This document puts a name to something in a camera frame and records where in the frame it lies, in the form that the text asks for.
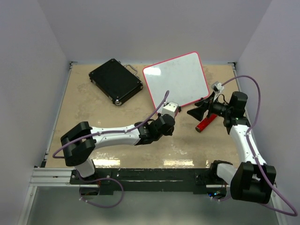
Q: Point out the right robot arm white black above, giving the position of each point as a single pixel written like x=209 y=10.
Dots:
x=252 y=180

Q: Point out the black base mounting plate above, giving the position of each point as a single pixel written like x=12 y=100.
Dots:
x=106 y=181

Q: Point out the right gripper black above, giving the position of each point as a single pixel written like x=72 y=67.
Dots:
x=198 y=113

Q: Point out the black hard case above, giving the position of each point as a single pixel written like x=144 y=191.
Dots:
x=118 y=82

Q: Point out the red cylindrical eraser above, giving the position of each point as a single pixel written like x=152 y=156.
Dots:
x=205 y=122

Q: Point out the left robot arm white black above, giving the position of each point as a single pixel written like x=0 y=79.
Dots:
x=79 y=142

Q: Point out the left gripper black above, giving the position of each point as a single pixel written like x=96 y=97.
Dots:
x=169 y=132

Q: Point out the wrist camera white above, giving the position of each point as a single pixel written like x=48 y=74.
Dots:
x=171 y=108
x=217 y=87

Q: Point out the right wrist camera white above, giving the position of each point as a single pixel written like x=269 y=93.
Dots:
x=217 y=87

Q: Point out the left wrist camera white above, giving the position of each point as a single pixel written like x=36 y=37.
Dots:
x=171 y=108

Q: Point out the whiteboard with pink frame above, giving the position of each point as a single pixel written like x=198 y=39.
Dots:
x=183 y=76

